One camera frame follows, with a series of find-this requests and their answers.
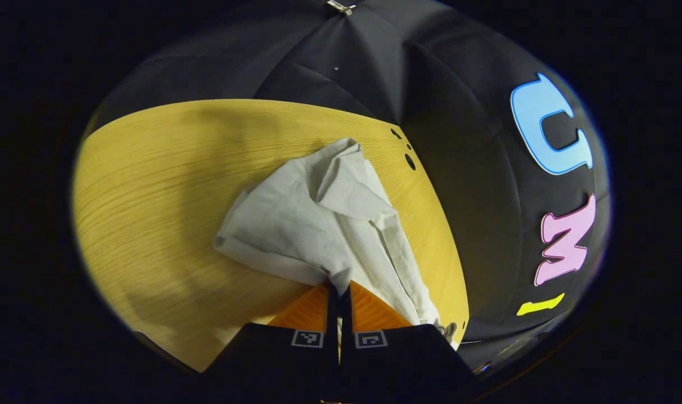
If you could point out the black backdrop cloth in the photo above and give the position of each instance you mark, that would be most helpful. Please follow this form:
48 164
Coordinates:
459 140

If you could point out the white jeans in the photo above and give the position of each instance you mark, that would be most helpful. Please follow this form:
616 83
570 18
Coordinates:
307 219

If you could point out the small metal cloth clip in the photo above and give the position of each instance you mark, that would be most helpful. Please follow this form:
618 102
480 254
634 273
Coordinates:
341 7

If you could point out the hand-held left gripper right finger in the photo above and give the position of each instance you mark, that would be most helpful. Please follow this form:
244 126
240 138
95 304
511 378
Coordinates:
397 365

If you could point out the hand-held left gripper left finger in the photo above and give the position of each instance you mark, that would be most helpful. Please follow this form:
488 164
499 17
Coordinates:
285 365

